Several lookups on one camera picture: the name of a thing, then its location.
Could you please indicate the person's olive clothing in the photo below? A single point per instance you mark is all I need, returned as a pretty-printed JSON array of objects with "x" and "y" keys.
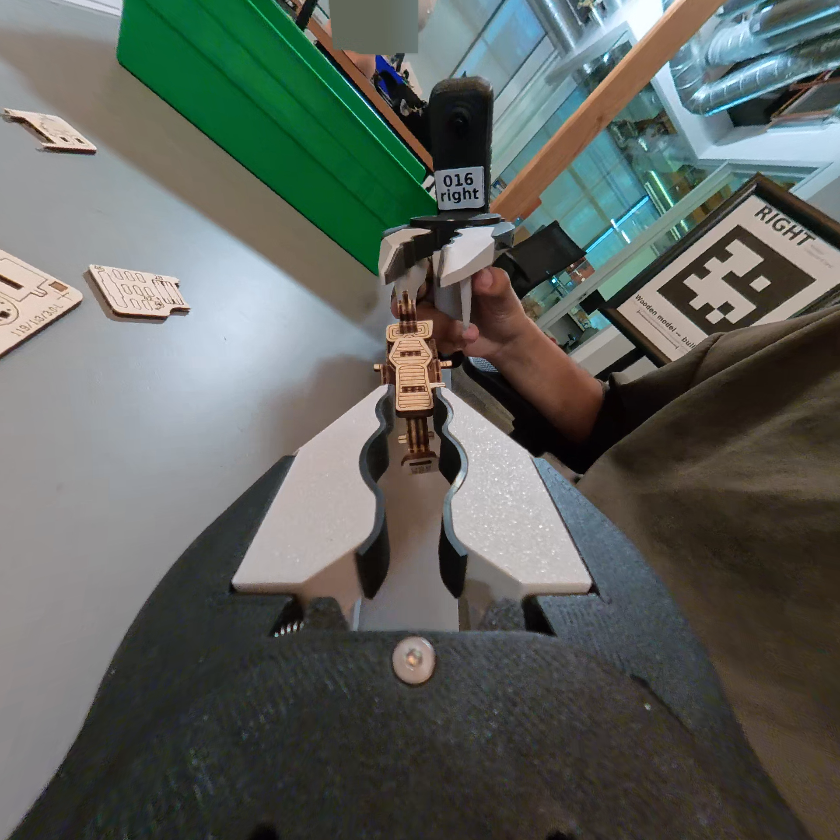
[{"x": 754, "y": 525}]

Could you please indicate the wooden beam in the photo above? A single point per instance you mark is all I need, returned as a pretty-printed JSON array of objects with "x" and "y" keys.
[{"x": 610, "y": 95}]

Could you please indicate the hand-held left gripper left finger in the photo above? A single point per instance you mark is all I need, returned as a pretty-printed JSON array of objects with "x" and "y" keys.
[{"x": 308, "y": 525}]

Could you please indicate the small slotted wooden panel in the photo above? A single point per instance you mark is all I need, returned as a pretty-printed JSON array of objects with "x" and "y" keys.
[{"x": 138, "y": 292}]

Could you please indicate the wooden motorcycle model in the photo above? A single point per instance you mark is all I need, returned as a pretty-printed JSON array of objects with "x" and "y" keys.
[{"x": 410, "y": 367}]

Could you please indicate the person's right hand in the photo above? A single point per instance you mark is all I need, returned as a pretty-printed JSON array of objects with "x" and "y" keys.
[{"x": 492, "y": 315}]

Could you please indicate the green plastic bin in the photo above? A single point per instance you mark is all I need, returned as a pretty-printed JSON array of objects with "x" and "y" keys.
[{"x": 262, "y": 118}]

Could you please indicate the black office chair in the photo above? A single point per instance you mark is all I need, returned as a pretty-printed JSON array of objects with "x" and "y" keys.
[{"x": 544, "y": 256}]

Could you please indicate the silver ventilation duct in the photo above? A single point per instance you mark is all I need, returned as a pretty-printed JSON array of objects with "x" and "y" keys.
[{"x": 754, "y": 79}]

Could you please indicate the person's right forearm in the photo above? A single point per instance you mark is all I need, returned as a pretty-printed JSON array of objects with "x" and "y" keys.
[{"x": 558, "y": 380}]

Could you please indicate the wooden workbench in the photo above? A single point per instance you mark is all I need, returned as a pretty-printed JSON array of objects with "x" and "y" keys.
[{"x": 367, "y": 90}]

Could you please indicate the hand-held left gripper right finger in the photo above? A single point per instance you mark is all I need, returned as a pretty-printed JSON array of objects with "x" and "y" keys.
[{"x": 518, "y": 525}]

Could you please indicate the grey desk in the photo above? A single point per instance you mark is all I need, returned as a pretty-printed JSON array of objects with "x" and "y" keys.
[{"x": 197, "y": 459}]

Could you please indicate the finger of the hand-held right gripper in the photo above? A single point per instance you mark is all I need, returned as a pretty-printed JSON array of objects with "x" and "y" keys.
[
  {"x": 388, "y": 259},
  {"x": 469, "y": 253}
]

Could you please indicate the laser-cut wooden parts sheet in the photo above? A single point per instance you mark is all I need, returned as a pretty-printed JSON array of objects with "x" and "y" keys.
[{"x": 26, "y": 302}]

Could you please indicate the black-framed marker sign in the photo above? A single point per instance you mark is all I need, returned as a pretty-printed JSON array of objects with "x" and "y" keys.
[{"x": 735, "y": 275}]

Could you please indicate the small notched wooden panel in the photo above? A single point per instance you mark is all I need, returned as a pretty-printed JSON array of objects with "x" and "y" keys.
[{"x": 49, "y": 131}]

